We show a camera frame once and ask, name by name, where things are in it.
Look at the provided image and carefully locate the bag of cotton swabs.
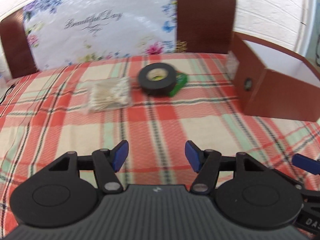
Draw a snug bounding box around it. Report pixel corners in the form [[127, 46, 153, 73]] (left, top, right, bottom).
[[85, 77, 132, 113]]

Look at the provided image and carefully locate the black tape roll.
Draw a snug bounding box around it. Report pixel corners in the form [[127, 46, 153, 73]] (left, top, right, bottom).
[[138, 64, 177, 97]]

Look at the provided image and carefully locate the red plaid tablecloth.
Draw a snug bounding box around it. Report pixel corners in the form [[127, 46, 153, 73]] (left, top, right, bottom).
[[0, 52, 320, 233]]

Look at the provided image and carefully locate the brown cardboard box white inside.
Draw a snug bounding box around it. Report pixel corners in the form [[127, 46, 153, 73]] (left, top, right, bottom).
[[231, 31, 320, 122]]

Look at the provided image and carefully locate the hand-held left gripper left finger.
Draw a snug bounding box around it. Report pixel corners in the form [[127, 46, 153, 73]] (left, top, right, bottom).
[[47, 140, 130, 194]]

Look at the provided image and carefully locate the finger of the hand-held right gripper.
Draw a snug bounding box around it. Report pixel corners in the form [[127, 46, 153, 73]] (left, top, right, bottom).
[[274, 169, 320, 199], [292, 153, 320, 176]]

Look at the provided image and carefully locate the black cable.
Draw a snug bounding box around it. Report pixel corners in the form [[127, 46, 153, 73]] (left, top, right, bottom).
[[0, 83, 16, 103]]

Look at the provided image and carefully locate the floral white pillow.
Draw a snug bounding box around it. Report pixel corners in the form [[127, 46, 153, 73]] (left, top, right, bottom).
[[22, 0, 178, 72]]

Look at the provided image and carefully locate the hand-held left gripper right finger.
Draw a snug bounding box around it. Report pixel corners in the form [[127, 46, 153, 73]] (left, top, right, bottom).
[[184, 140, 275, 194]]

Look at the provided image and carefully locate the brown headboard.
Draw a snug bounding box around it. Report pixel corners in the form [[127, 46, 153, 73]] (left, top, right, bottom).
[[176, 0, 237, 54]]

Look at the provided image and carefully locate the green tape roll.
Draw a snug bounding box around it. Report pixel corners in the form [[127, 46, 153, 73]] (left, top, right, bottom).
[[169, 71, 188, 97]]

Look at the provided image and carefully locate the brown chair back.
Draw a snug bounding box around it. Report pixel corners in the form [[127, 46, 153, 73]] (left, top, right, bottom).
[[0, 17, 38, 79]]

